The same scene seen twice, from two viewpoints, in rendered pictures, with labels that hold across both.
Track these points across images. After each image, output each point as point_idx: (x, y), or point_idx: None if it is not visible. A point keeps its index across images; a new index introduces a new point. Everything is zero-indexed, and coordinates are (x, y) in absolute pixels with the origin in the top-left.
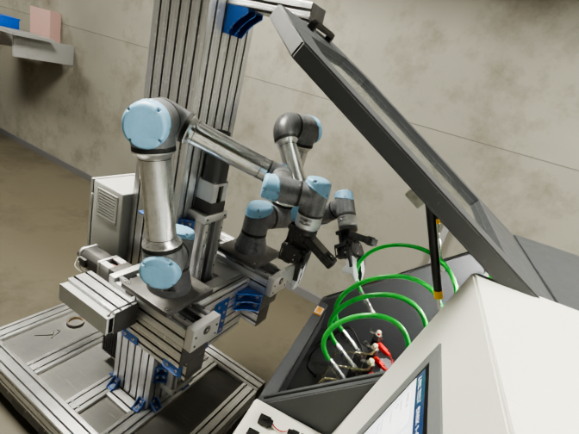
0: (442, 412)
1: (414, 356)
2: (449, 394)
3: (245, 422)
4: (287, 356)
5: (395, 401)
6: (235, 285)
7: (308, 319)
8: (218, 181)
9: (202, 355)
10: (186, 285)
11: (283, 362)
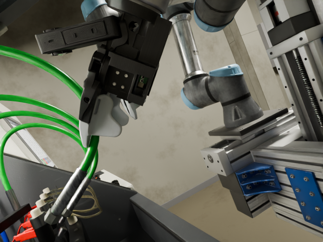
0: None
1: (6, 125)
2: (2, 111)
3: (123, 182)
4: (156, 206)
5: (20, 136)
6: (318, 157)
7: (214, 238)
8: (260, 0)
9: (243, 199)
10: (227, 118)
11: (152, 203)
